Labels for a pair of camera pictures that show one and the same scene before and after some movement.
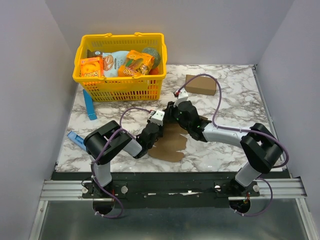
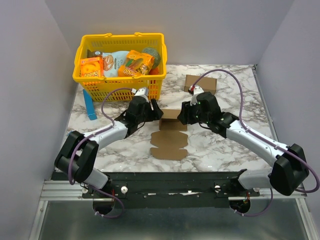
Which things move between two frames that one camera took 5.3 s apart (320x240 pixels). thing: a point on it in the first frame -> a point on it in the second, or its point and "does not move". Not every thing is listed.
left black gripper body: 160,132 -> 148,115
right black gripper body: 171,113 -> 186,114
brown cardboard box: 200,85 does not move
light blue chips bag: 111,61 does not move
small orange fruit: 154,71 does not move
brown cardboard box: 171,141 does not move
